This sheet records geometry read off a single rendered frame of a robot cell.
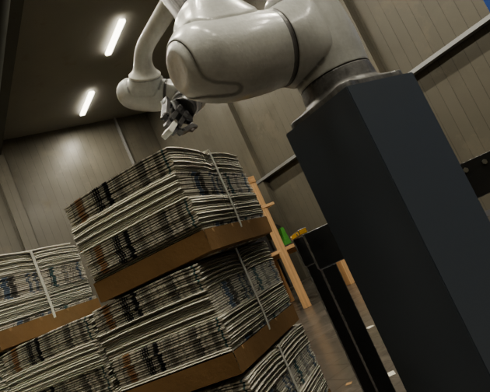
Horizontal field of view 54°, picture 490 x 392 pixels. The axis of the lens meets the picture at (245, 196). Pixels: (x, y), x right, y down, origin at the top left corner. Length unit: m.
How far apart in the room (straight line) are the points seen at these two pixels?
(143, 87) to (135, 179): 0.63
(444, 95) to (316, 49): 6.91
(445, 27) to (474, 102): 1.13
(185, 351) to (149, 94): 0.87
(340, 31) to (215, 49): 0.26
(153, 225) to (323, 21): 0.52
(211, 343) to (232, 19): 0.60
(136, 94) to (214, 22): 0.73
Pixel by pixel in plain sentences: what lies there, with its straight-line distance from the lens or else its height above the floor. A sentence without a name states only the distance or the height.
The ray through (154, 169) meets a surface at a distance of 0.98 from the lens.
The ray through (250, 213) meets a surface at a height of 0.89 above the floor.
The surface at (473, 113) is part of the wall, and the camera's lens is 7.67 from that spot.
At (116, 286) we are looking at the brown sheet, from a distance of 1.05.
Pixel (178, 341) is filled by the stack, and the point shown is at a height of 0.70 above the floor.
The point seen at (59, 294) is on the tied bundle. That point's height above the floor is 0.92.
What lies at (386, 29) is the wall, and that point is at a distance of 8.32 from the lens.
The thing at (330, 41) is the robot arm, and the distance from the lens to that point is 0.98.
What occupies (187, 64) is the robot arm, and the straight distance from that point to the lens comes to 0.88.
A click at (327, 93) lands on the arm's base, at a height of 1.02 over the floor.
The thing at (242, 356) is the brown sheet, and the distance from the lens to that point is 0.97.
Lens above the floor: 0.78
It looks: 7 degrees up
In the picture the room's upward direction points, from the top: 24 degrees counter-clockwise
